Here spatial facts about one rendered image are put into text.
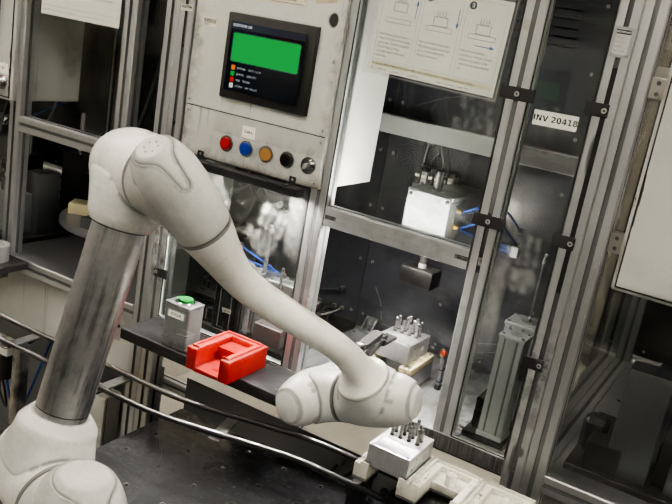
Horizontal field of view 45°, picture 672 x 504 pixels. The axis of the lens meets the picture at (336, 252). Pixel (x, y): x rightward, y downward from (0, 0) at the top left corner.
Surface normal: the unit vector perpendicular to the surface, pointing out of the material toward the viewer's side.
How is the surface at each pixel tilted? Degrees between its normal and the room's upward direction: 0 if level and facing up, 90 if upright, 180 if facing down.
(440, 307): 90
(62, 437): 51
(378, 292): 90
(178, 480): 0
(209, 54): 90
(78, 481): 6
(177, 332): 90
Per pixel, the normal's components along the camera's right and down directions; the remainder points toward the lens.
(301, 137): -0.51, 0.15
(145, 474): 0.17, -0.95
